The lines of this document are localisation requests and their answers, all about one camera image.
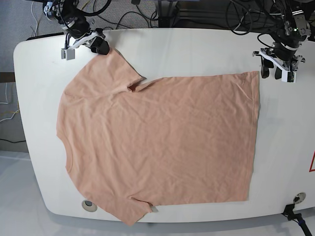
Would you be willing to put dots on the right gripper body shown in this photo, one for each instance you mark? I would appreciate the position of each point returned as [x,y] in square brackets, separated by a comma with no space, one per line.
[80,33]

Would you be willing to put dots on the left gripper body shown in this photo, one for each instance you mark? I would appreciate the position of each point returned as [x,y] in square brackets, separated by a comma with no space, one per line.
[284,54]

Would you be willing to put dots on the peach pink T-shirt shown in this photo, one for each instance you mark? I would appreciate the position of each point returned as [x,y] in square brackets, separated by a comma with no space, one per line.
[131,145]

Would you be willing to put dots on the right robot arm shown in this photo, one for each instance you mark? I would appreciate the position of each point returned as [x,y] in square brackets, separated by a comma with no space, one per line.
[67,11]

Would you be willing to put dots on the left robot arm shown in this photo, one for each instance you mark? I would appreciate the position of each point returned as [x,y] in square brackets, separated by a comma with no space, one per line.
[292,26]

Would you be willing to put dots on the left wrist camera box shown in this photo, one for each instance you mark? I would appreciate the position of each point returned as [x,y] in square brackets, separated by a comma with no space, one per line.
[288,76]

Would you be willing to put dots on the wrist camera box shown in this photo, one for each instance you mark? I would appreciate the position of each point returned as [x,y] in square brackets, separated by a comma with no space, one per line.
[67,54]
[288,76]

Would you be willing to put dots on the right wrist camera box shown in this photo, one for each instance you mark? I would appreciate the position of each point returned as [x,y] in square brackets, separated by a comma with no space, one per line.
[67,54]

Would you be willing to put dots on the black aluminium frame post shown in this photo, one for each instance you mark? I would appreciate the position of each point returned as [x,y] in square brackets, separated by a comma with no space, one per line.
[167,11]

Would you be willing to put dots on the right table cable grommet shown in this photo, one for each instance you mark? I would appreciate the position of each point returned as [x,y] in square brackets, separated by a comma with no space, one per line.
[300,197]

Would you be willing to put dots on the table cable grommet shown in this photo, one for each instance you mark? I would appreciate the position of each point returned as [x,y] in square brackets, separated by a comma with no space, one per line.
[89,206]
[300,197]

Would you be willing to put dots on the black clamp with cable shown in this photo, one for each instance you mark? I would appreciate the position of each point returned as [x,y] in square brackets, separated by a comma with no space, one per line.
[296,217]

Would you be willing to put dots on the left table cable grommet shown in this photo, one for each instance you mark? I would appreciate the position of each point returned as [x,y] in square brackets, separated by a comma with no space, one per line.
[89,206]

